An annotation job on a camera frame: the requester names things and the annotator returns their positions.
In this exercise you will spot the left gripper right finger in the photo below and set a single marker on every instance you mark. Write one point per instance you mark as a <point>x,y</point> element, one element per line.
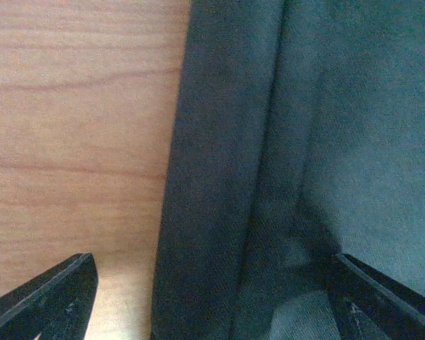
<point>367,304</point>

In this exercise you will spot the black student backpack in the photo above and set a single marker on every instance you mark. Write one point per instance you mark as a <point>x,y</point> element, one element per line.
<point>299,134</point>

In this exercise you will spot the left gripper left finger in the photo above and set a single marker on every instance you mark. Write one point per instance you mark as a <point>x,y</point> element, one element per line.
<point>57,304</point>

